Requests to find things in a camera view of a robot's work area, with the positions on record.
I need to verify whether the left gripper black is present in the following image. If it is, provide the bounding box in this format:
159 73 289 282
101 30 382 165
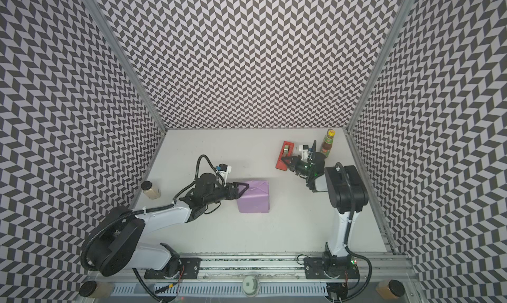
205 182 250 207

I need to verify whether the pink wrapping paper sheet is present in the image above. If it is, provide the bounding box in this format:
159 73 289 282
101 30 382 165
236 180 270 214

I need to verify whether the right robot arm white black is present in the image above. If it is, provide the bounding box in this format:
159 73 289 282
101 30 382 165
281 152 369 279

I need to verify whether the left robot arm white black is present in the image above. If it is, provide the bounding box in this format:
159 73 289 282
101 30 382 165
80 173 250 277

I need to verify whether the red tape dispenser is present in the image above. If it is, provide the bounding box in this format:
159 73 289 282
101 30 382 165
275 141 294 172

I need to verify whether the green sauce bottle yellow cap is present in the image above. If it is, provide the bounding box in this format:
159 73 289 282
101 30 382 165
320 129 335 158

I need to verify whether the small jar black lid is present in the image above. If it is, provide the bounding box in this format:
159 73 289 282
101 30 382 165
141 180 161 199

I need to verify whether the round white button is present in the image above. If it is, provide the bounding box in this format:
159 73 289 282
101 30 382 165
242 275 260 297

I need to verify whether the right corner jar black lid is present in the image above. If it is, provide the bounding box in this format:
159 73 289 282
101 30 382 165
376 279 406 300

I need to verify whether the corner jar black lid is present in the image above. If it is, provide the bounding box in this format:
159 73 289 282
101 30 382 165
376 279 406 300
79 281 115 299

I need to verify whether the left corner jar black lid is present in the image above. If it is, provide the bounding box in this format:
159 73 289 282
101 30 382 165
79 281 115 299

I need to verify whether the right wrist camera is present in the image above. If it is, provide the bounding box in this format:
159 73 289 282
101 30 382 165
298 144 311 162

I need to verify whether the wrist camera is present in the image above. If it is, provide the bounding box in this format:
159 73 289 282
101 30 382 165
215 164 232 183
298 144 311 162

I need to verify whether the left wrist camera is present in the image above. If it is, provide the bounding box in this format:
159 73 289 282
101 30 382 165
215 164 232 183

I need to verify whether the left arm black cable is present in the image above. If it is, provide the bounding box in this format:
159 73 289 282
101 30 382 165
80 201 175 272

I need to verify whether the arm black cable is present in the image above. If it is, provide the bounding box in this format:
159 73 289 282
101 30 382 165
328 245 373 303
80 201 175 272

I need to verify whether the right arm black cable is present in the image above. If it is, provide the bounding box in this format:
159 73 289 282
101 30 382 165
328 245 373 303

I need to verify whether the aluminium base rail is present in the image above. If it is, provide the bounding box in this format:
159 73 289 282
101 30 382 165
88 253 417 284

